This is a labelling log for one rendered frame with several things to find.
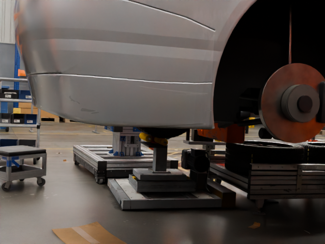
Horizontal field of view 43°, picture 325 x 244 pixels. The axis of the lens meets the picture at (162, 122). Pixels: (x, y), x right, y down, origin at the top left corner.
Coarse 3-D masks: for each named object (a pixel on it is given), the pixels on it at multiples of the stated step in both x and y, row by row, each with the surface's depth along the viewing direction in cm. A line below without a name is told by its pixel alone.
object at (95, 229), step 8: (88, 224) 265; (96, 224) 265; (56, 232) 248; (64, 232) 249; (72, 232) 250; (80, 232) 251; (88, 232) 251; (96, 232) 252; (104, 232) 253; (64, 240) 237; (72, 240) 237; (80, 240) 238; (88, 240) 238; (96, 240) 239; (104, 240) 239; (112, 240) 240; (120, 240) 240
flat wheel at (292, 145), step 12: (228, 144) 352; (240, 144) 341; (252, 144) 368; (264, 144) 382; (276, 144) 376; (288, 144) 365; (228, 156) 351; (240, 156) 338; (252, 156) 330; (264, 156) 327; (276, 156) 326; (288, 156) 328; (300, 156) 337; (228, 168) 350; (240, 168) 337
